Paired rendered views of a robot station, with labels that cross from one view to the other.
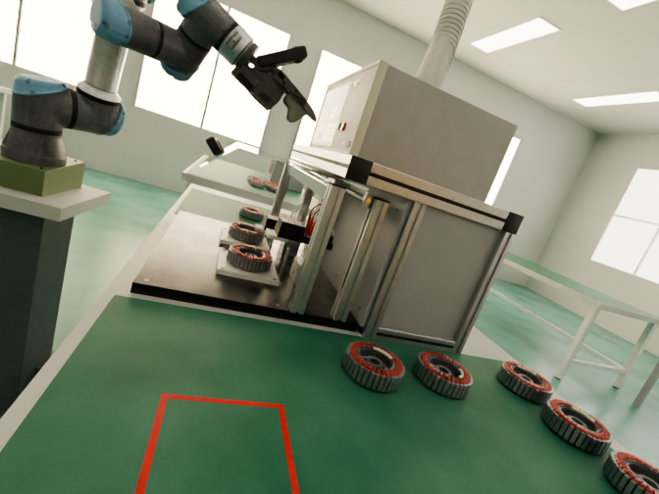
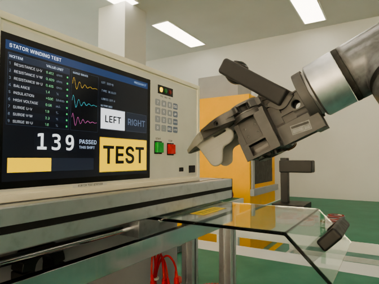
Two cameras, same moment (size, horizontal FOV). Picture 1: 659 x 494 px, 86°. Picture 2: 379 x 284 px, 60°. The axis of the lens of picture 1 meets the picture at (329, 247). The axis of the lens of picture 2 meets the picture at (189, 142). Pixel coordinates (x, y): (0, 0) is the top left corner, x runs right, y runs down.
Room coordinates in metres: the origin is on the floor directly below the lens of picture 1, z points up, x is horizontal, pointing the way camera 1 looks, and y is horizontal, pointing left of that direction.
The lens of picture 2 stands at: (1.25, 0.56, 1.16)
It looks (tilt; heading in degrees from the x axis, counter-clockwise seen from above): 3 degrees up; 231
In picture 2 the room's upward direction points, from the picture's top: straight up
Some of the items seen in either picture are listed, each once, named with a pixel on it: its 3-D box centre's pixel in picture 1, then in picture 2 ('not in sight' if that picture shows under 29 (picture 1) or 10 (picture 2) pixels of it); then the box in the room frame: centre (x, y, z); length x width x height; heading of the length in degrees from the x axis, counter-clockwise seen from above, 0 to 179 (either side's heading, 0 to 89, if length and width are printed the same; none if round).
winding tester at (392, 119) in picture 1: (397, 137); (53, 129); (1.06, -0.08, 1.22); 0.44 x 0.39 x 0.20; 20
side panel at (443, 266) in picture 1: (436, 282); not in sight; (0.79, -0.26, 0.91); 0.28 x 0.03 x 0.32; 110
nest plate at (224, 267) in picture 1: (247, 267); not in sight; (0.85, 0.18, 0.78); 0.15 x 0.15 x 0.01; 20
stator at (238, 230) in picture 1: (246, 232); not in sight; (1.08, 0.26, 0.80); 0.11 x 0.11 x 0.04
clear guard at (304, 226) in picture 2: (281, 172); (243, 229); (0.80, 0.16, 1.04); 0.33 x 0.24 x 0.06; 110
